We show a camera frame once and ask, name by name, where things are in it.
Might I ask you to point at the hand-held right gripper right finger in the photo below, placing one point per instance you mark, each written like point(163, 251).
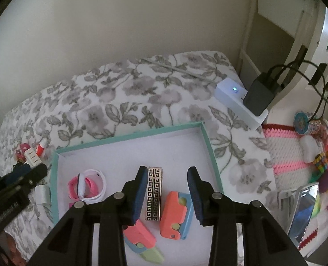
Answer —
point(195, 196)

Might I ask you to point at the white charger adapter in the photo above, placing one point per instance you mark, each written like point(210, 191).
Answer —
point(43, 195)

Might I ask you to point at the pink white crocheted basket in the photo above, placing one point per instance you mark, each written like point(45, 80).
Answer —
point(285, 149)

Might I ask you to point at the large black power adapter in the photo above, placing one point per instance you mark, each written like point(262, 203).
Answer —
point(259, 97)

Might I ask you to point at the white tray with teal rim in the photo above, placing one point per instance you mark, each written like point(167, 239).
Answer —
point(130, 155)

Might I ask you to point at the coral blue toy knife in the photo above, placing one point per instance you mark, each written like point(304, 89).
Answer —
point(175, 210)

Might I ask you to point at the grey floral blanket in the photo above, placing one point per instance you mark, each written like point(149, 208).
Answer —
point(141, 102)

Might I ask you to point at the silver hand mirror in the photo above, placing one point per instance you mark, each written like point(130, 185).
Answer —
point(305, 213)

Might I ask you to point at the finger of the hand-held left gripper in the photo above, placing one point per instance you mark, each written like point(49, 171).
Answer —
point(32, 174)
point(17, 173)

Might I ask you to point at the white power strip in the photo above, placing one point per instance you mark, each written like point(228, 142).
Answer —
point(230, 94)

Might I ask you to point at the round blue decorated tin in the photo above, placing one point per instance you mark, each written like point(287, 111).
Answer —
point(302, 123)

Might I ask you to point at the red white tube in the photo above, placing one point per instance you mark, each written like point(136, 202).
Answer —
point(41, 147)

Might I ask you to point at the coral toy knife green blade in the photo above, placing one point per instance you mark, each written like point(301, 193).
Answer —
point(139, 234)

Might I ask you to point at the white plug adapter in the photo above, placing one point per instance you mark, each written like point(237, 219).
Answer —
point(33, 158)

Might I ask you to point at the colourful beaded toy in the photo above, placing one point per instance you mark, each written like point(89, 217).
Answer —
point(323, 160)

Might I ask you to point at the pink toy figure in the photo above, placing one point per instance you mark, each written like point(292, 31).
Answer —
point(22, 151)

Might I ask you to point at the white smartwatch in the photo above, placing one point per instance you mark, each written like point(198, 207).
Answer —
point(101, 185)

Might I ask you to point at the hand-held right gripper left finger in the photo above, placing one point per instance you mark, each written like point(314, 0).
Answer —
point(140, 196)

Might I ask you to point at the gold patterned lighter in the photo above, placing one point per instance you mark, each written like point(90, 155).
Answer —
point(153, 194)

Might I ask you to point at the white soft block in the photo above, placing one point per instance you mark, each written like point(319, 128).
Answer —
point(310, 148)

